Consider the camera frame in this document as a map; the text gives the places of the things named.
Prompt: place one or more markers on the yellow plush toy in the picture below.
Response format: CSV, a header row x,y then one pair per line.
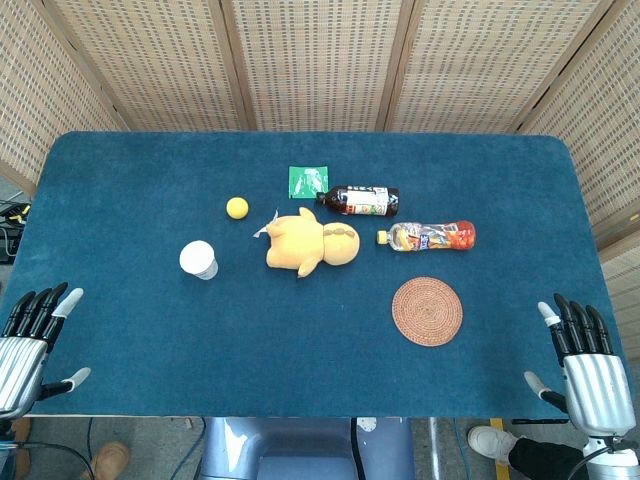
x,y
300,240

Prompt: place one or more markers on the white sneaker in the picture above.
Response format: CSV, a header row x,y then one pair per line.
x,y
492,444

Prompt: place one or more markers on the clear bottle with orange label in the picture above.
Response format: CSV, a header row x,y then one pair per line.
x,y
430,236

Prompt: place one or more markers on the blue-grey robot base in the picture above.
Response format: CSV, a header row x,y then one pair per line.
x,y
300,450

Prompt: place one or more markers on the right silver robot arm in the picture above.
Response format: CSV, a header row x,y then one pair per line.
x,y
617,457

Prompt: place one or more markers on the black trouser leg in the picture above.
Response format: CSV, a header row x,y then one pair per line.
x,y
545,460

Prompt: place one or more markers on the dark tea bottle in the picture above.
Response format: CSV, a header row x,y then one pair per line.
x,y
360,201

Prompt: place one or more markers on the brown shoe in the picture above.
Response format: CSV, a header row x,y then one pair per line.
x,y
111,460

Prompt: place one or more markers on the white paper cup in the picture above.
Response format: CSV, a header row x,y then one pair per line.
x,y
197,257

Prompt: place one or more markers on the green foil packet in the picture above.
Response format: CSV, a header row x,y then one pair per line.
x,y
307,180

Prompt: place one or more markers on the black device with yellow clip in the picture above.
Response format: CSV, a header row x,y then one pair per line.
x,y
11,240

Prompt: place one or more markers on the yellow foam ball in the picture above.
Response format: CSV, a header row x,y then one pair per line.
x,y
237,208

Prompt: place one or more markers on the round woven rattan coaster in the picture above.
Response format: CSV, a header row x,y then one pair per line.
x,y
427,312

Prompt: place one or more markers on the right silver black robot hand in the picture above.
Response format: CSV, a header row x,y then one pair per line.
x,y
597,390

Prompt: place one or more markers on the woven bamboo screen panel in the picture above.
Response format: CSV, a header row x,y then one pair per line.
x,y
605,140
150,60
320,60
35,100
495,60

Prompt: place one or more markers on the blue carpet table cover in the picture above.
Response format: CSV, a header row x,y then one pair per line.
x,y
300,350

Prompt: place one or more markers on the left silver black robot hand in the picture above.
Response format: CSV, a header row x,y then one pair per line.
x,y
20,365

